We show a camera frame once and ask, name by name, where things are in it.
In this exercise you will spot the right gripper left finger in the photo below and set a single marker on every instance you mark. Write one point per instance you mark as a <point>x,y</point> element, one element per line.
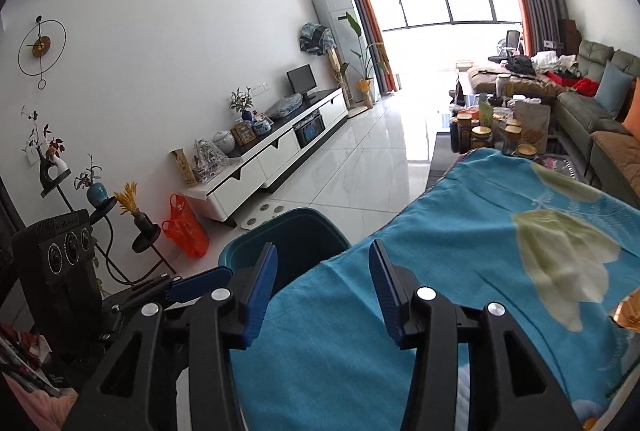
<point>135,385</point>

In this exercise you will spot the gold foil snack wrapper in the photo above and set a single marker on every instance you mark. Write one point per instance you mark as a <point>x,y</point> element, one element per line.
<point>627,313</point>

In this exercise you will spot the teal trash bin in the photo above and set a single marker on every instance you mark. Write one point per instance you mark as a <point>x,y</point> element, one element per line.
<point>303,237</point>

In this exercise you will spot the orange plastic bag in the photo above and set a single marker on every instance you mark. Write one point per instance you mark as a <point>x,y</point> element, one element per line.
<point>183,228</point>

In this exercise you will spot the blue floral tablecloth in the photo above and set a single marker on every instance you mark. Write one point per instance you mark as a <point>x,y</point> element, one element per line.
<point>557,253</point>

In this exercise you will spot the white bathroom scale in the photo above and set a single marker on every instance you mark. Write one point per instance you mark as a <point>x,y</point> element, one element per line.
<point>264,213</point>

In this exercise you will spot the white black TV cabinet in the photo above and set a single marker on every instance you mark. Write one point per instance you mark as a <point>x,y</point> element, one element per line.
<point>270,159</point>

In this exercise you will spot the cluttered coffee table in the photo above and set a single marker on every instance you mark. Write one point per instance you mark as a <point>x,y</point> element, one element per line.
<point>462,100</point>

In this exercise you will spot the dark green sectional sofa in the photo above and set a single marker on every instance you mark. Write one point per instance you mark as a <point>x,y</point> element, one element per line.
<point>609,151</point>

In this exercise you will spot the orange cushion far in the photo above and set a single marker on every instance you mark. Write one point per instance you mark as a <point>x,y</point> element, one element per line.
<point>632,120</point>

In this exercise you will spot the grey-blue cushion far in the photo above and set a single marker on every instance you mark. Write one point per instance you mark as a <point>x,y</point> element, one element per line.
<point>613,89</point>

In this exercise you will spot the small black monitor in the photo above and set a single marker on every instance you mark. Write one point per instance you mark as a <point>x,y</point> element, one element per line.
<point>302,81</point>

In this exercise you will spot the tall potted plant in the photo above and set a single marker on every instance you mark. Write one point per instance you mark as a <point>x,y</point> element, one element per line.
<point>363,68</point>

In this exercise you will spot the white standing air conditioner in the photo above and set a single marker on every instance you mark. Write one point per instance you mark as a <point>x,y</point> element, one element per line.
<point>328,12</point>

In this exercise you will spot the left grey orange curtain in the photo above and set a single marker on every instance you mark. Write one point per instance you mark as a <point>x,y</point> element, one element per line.
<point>365,20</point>

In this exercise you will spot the round wall clock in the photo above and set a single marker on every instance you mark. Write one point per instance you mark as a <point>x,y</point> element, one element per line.
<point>41,49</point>

